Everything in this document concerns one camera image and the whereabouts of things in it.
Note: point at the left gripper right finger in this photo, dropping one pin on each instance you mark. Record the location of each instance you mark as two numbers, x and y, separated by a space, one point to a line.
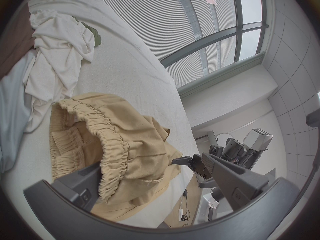
235 184

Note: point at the black power adapter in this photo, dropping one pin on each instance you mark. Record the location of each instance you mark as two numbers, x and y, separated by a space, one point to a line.
185 192

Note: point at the white garment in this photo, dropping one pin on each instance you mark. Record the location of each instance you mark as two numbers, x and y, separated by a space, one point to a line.
57 49

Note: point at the tan shorts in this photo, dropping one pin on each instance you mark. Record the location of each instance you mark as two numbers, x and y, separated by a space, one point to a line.
140 139

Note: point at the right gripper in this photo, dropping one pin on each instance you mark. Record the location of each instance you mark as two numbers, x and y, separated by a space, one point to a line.
198 166

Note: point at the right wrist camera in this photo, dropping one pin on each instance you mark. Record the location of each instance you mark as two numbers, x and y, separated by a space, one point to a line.
216 151

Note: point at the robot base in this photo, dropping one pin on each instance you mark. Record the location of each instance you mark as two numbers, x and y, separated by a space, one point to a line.
212 205

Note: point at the window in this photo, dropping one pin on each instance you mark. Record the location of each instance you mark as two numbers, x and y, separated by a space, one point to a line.
162 21

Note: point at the white power strip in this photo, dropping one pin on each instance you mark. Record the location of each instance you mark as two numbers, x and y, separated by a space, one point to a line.
181 214

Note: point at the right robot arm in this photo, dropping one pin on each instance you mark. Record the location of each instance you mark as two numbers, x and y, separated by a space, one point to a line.
257 139

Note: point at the green garment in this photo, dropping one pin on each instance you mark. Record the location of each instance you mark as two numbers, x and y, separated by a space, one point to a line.
96 37

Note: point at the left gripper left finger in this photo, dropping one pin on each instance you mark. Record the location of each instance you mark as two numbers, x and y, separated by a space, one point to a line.
80 184

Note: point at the dark brown garment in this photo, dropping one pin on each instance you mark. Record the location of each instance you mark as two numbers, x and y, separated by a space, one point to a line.
17 41

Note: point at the pale blue garment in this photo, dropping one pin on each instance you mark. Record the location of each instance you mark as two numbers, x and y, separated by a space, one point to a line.
12 104

